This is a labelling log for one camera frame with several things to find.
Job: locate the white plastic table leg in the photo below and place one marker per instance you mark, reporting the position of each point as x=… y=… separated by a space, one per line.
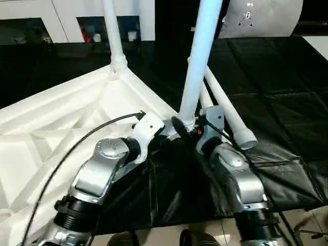
x=207 y=98
x=230 y=110
x=197 y=64
x=114 y=38

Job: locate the white plastic table top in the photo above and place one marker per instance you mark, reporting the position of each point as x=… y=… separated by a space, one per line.
x=51 y=128

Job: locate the black work mat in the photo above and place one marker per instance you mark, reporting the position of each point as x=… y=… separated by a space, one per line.
x=269 y=89

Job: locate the dark left robot foot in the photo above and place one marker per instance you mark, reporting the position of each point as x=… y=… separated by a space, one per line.
x=124 y=239

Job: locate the small white jar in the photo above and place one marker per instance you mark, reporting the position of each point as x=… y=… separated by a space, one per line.
x=97 y=37
x=132 y=36

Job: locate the grey printed cushion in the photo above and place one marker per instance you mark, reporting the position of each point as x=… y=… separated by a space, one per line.
x=264 y=20

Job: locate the red box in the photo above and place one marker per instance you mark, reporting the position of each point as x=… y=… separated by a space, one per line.
x=85 y=33

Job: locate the white flat board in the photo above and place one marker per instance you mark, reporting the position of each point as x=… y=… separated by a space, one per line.
x=317 y=47

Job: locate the white glass-door cabinet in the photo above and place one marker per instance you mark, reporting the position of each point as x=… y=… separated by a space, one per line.
x=64 y=12

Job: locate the black folding stand frame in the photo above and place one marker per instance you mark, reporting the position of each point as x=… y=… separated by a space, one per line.
x=311 y=226

